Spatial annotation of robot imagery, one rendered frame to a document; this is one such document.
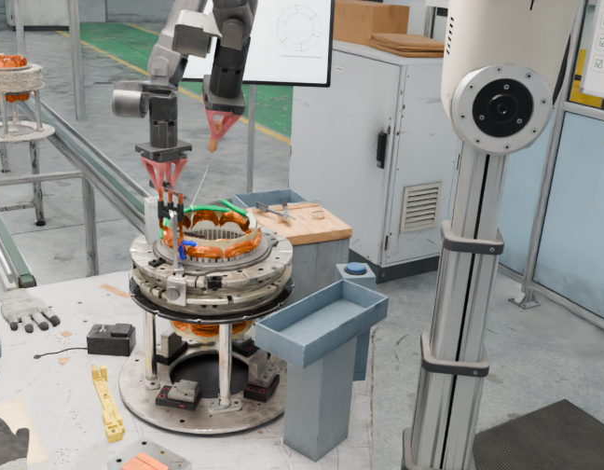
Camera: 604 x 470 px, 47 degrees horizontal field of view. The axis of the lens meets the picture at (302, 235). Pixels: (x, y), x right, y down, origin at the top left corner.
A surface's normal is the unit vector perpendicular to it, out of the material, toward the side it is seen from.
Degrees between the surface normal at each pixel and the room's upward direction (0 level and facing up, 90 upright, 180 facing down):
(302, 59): 83
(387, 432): 0
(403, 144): 90
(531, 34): 109
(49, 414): 0
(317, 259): 90
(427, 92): 90
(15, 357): 0
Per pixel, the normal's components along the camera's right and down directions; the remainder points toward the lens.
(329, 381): 0.77, 0.28
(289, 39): 0.07, 0.26
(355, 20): -0.76, 0.20
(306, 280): 0.44, 0.36
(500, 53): -0.11, 0.65
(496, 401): 0.05, -0.93
